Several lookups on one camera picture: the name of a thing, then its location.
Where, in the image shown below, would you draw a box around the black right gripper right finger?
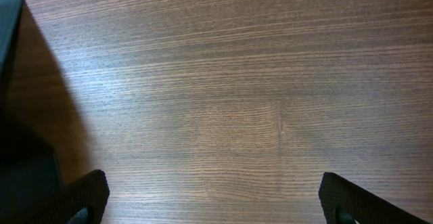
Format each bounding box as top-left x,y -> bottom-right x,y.
319,172 -> 428,224

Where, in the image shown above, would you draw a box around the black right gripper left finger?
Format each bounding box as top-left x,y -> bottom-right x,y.
28,170 -> 110,224

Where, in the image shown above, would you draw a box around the black open box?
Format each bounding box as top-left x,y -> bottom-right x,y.
1,0 -> 62,223

